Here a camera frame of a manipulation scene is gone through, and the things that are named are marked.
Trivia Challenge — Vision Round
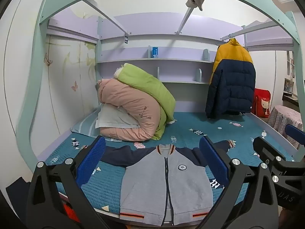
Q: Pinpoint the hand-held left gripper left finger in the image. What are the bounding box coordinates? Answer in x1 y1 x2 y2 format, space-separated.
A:
27 136 112 229

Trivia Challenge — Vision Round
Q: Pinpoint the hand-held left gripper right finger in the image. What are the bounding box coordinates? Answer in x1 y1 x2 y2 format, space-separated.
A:
193 136 279 229

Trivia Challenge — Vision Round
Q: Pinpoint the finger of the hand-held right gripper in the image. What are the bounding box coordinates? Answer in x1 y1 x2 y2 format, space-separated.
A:
285 124 305 147
253 136 286 170

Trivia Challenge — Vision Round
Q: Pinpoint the grey and navy zip jacket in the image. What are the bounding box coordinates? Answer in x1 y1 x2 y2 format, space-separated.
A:
104 139 236 227

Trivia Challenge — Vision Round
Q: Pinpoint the pink patterned tablecloth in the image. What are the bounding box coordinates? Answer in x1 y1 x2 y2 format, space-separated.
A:
267 105 303 148

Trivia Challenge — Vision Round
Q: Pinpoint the teal striped pillow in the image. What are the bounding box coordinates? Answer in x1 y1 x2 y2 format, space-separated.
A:
71 112 103 137

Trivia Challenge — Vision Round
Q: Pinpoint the teal quilted bedspread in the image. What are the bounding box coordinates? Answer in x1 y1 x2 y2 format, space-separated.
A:
44 111 296 216

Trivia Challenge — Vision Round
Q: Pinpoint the white pillow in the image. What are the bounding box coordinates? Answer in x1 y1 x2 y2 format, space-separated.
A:
95 104 140 130

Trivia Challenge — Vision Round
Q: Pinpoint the red cartoon bag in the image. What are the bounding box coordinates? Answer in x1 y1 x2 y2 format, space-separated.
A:
251 88 272 118

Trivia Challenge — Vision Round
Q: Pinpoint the framed picture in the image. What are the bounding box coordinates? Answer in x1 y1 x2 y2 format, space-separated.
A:
283 77 295 93

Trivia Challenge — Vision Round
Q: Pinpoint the red object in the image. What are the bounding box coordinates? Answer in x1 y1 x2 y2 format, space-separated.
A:
63 200 80 226

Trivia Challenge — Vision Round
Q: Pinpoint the yellow and navy puffer jacket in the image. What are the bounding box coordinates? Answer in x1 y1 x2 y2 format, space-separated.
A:
205 38 256 120

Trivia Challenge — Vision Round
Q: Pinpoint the green quilt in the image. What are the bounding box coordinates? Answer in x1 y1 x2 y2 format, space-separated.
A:
114 63 176 141

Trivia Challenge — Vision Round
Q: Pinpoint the lilac shelf unit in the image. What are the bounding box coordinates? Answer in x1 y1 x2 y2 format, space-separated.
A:
95 12 246 86

